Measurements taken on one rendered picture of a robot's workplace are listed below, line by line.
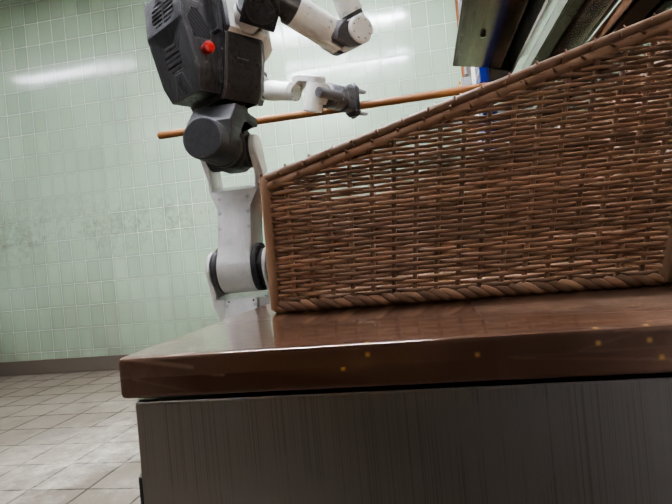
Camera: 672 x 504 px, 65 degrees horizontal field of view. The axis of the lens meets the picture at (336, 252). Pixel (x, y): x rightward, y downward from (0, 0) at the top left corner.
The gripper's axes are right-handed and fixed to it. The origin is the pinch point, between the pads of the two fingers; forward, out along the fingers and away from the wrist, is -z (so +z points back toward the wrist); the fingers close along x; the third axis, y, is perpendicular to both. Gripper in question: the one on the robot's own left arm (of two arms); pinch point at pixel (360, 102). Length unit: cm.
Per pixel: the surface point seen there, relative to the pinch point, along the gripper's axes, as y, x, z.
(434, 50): -45, -61, -123
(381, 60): -72, -59, -104
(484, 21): 43, -18, -18
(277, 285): 85, 59, 113
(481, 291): 103, 61, 101
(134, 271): -214, 55, -2
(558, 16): 86, 9, 30
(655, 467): 121, 71, 113
